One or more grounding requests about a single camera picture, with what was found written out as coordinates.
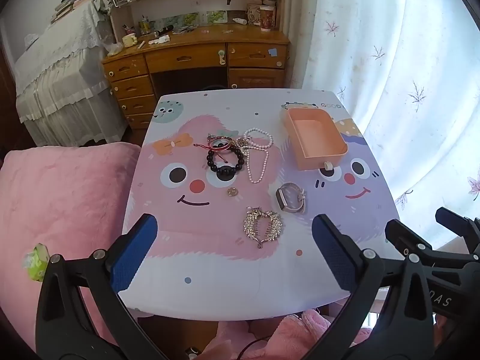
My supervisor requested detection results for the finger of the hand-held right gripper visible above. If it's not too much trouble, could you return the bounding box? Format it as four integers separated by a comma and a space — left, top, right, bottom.
435, 206, 480, 248
385, 218, 480, 267

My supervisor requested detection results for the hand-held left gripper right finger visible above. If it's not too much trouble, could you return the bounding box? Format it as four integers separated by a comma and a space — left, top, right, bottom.
304, 214, 437, 360

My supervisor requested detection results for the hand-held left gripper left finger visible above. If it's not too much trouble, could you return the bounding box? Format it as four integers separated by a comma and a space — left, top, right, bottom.
35, 213, 158, 360

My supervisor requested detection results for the peach plastic drawer box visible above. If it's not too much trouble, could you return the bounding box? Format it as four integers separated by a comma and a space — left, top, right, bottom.
280, 107, 349, 171

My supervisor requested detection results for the black bead bracelet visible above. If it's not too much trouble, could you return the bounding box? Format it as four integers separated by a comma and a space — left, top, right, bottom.
206, 146, 246, 176

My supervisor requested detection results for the white pearl necklace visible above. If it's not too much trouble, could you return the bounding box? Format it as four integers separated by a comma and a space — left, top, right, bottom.
243, 127, 274, 185

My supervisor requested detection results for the silver wristwatch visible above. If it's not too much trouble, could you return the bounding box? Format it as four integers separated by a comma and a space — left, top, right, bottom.
275, 182, 307, 214

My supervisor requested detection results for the gold rhinestone hair comb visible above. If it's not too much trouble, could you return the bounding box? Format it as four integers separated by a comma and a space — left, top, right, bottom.
243, 206, 284, 249

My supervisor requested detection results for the pink plush blanket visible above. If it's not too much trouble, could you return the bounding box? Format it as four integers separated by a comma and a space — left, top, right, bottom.
0, 142, 143, 346

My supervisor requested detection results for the pink fleece cloth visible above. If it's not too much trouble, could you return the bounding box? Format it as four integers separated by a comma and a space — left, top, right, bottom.
210, 307, 372, 360

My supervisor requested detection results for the green tissue packet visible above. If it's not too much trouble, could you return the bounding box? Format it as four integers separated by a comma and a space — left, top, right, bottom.
22, 244, 50, 282

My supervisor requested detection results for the white leaf print curtain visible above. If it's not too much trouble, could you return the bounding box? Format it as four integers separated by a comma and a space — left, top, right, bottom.
289, 0, 480, 248

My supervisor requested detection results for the wooden desk with drawers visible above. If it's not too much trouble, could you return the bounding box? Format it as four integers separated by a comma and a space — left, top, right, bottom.
102, 22, 291, 130

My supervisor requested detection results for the wooden desk hutch shelf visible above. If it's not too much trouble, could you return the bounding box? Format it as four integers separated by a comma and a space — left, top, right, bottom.
101, 0, 287, 36

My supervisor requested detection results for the red paper cup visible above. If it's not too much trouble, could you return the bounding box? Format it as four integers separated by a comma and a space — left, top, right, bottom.
260, 5, 277, 32

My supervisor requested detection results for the patterned ceramic mug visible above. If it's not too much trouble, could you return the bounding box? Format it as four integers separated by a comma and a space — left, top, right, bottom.
246, 4, 263, 27

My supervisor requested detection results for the stack of books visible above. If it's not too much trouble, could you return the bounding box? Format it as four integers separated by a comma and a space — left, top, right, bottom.
50, 0, 103, 23

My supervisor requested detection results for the red string bracelet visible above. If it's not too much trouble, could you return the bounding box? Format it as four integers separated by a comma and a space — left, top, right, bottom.
194, 142, 229, 164

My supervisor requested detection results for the black cable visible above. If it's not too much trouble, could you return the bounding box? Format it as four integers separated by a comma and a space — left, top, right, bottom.
236, 337, 271, 360

